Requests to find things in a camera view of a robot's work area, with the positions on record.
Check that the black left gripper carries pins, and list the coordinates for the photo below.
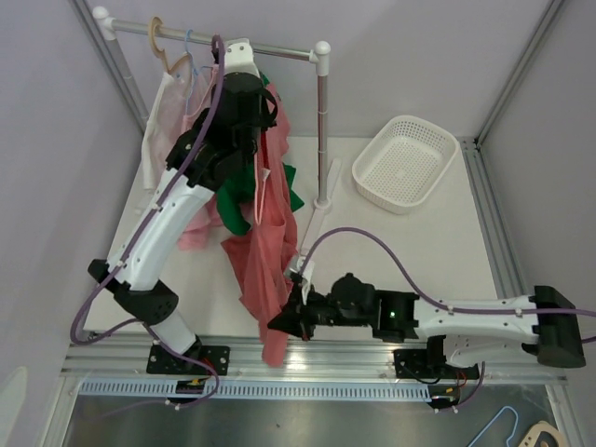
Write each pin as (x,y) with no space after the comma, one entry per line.
(265,119)

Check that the green t-shirt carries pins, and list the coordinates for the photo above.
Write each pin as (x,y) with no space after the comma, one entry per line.
(234,198)

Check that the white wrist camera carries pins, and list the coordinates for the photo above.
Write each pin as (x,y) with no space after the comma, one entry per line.
(239,57)
(303,270)

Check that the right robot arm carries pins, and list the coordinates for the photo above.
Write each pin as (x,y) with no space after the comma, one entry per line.
(544,323)

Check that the wooden hanger on floor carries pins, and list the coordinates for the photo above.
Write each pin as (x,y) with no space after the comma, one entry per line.
(543,434)

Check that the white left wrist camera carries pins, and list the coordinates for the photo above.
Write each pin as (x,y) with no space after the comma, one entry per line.
(239,57)

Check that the white slotted cable duct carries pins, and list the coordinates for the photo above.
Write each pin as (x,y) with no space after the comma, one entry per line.
(256,390)

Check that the white perforated plastic basket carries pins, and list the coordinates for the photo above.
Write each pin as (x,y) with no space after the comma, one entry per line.
(403,164)

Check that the pink wire hanger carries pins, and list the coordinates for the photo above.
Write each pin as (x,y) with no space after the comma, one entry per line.
(262,173)

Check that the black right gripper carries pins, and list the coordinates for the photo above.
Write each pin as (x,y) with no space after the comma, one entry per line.
(295,317)

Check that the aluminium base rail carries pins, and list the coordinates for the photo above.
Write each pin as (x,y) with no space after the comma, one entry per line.
(126,355)

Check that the light pink t-shirt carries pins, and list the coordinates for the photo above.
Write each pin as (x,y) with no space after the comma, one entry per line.
(197,233)

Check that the dusty red t-shirt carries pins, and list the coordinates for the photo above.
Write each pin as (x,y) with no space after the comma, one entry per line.
(260,258)

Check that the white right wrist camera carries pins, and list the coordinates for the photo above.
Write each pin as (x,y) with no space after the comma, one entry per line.
(303,270)

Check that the blue hanger on floor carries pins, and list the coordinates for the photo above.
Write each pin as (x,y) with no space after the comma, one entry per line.
(502,427)

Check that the white t-shirt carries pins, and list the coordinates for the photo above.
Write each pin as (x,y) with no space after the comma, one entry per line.
(163,127)

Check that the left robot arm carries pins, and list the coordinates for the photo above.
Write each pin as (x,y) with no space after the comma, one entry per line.
(217,148)

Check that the silver clothes rack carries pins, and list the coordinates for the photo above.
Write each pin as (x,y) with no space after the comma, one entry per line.
(319,56)

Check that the blue wire hanger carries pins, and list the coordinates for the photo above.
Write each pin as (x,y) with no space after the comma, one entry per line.
(194,73)

